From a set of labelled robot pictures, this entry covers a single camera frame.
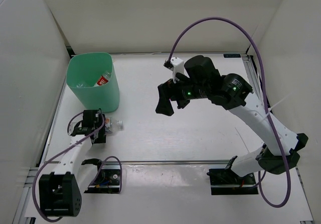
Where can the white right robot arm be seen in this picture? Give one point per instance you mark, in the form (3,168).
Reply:
(199,79)

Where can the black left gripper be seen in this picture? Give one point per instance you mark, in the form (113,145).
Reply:
(102,137)

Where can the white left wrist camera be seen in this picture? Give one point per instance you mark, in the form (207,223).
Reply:
(71,127)

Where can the clear bottle blue white label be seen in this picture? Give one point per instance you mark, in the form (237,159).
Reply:
(112,126)

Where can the clear bottle red cap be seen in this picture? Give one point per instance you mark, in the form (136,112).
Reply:
(104,78)

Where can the clear bottle black cap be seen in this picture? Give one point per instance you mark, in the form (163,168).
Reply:
(83,84)

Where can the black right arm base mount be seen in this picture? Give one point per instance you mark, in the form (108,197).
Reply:
(224,181)

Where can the aluminium table edge rail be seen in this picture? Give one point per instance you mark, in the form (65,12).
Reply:
(32,172)

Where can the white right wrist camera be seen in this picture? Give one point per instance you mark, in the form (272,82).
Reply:
(176,65)

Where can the green plastic bin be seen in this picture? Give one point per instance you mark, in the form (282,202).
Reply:
(89,67)

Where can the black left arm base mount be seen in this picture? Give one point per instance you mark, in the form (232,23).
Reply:
(109,181)

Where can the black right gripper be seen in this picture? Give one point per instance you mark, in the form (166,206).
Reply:
(170,90)

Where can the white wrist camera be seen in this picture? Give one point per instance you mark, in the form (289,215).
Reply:
(71,127)
(176,65)

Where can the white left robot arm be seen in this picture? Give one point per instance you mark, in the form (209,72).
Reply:
(59,193)

